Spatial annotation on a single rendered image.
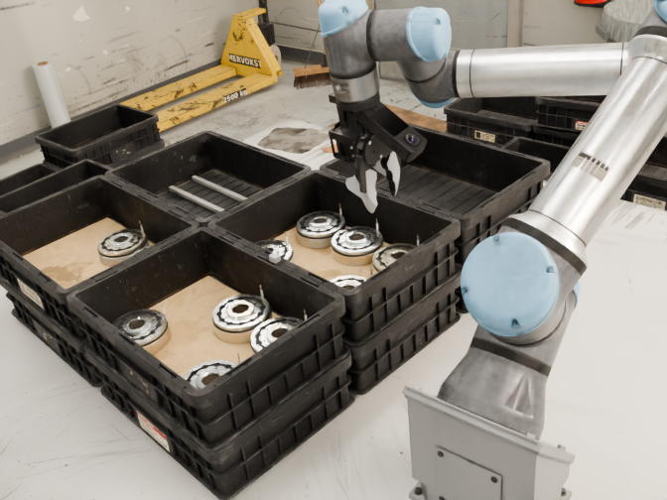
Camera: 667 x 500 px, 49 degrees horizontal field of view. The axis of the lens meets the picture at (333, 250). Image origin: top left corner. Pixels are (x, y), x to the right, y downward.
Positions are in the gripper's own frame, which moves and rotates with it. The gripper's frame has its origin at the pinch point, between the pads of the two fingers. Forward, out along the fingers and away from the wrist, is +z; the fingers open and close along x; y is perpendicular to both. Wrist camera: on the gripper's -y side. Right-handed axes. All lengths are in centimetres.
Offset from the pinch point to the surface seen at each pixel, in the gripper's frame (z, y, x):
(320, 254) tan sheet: 16.7, 17.2, 4.1
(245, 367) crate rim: 1.7, -8.0, 40.6
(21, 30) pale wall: 46, 346, -76
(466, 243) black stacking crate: 14.5, -7.8, -11.2
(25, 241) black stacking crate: 9, 70, 41
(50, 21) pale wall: 48, 347, -94
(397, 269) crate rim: 6.6, -8.5, 8.1
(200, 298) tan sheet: 13.6, 24.7, 28.2
